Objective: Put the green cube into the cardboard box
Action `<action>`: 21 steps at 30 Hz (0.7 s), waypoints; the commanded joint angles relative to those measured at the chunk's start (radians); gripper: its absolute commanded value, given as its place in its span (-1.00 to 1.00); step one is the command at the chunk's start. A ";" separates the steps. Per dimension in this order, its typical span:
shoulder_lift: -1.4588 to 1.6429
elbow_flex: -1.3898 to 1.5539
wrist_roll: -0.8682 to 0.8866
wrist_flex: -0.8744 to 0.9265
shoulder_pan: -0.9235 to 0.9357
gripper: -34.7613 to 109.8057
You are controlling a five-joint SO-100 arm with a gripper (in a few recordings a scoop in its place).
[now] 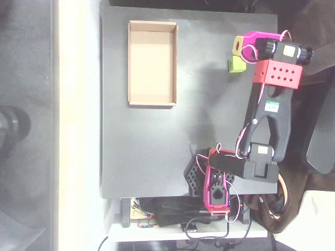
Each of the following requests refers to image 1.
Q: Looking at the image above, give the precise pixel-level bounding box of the black cable bundle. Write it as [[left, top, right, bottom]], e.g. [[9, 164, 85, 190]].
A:
[[153, 197, 213, 228]]

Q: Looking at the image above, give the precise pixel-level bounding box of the orange cable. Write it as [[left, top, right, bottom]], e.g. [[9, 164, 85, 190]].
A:
[[277, 174, 290, 220]]

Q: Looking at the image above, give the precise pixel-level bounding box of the black power cable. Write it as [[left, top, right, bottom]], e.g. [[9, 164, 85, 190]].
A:
[[97, 235, 109, 251]]

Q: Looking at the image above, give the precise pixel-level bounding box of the black office chair part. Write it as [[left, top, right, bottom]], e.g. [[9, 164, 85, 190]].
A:
[[300, 75, 335, 175]]

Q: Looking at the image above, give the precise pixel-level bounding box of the shallow cardboard box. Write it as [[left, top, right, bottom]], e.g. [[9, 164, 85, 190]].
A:
[[127, 20, 179, 108]]

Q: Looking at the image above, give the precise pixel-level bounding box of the black lattice base mount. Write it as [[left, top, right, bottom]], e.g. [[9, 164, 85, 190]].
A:
[[183, 150, 236, 197]]

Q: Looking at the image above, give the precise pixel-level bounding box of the green cube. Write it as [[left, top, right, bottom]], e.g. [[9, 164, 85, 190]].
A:
[[228, 56, 248, 74]]

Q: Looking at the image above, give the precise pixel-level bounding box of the white fabric sheet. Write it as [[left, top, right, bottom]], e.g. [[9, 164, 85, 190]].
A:
[[273, 190, 335, 251]]

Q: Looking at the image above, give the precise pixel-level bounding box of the white shelf board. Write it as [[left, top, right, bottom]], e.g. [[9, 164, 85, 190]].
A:
[[108, 222, 268, 243]]

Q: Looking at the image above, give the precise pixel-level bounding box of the light wooden piece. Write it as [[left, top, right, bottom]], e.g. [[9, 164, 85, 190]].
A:
[[130, 206, 146, 219]]

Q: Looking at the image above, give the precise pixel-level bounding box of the small circuit board with wires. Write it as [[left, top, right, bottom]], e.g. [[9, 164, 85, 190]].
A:
[[137, 220, 159, 230]]

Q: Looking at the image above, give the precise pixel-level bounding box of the brown cloth with snap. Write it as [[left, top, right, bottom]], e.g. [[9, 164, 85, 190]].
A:
[[245, 167, 335, 234]]

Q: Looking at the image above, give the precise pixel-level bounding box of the black plug adapter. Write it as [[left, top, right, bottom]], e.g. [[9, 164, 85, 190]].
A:
[[182, 222, 198, 233]]

